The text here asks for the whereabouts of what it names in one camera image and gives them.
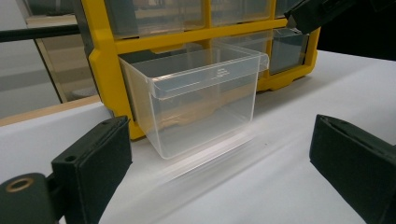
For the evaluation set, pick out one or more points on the set of clear plastic drawers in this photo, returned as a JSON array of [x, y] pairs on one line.
[[155, 15]]

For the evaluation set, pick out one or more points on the wooden cabinet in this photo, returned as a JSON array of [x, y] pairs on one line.
[[65, 71]]

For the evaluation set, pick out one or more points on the yellow black organizer box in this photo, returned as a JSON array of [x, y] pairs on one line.
[[106, 62]]

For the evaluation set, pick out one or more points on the transparent organizer drawer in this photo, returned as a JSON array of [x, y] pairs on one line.
[[202, 124]]

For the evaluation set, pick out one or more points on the black horizontal bar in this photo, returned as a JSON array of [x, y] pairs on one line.
[[37, 33]]

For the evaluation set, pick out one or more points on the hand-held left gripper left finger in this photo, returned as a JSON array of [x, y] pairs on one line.
[[93, 165]]

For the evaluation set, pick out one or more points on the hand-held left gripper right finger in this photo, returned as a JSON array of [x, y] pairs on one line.
[[358, 165]]

